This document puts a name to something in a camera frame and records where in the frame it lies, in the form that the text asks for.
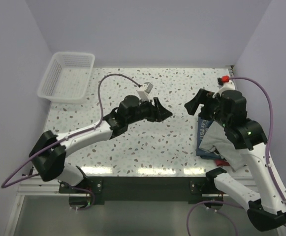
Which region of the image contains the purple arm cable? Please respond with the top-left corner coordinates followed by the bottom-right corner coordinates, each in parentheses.
top-left (0, 73), bottom-right (143, 211)
top-left (186, 77), bottom-right (286, 236)

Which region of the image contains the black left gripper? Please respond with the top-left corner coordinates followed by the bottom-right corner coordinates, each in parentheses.
top-left (127, 96), bottom-right (172, 125)

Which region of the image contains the folded blue printed tank top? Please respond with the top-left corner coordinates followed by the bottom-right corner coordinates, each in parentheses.
top-left (196, 118), bottom-right (230, 161)

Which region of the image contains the aluminium rail frame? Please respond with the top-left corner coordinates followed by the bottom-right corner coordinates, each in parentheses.
top-left (4, 66), bottom-right (281, 236)

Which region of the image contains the grey tank top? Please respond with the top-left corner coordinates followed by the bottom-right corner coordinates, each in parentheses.
top-left (213, 121), bottom-right (246, 171)

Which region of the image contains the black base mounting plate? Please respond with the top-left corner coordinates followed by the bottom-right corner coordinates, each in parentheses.
top-left (58, 175), bottom-right (232, 205)

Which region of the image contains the white plastic basket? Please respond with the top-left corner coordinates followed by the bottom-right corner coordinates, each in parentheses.
top-left (37, 52), bottom-right (95, 104)

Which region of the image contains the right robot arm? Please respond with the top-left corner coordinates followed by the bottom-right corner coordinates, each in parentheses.
top-left (185, 88), bottom-right (286, 232)

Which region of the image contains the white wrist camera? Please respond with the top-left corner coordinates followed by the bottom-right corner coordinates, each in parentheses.
top-left (213, 75), bottom-right (236, 98)
top-left (137, 82), bottom-right (154, 101)

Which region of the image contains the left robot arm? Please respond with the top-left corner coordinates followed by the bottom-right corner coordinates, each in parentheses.
top-left (30, 95), bottom-right (173, 193)

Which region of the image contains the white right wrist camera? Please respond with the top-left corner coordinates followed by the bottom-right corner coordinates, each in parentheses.
top-left (213, 75), bottom-right (236, 98)

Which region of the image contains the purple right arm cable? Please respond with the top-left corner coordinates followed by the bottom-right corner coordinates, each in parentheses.
top-left (186, 77), bottom-right (286, 236)

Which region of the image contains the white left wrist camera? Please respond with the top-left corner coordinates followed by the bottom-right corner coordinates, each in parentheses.
top-left (137, 82), bottom-right (154, 101)

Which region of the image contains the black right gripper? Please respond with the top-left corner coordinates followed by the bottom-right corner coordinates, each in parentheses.
top-left (184, 88), bottom-right (230, 127)

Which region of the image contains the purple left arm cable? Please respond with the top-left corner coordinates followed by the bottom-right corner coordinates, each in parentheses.
top-left (0, 73), bottom-right (143, 211)

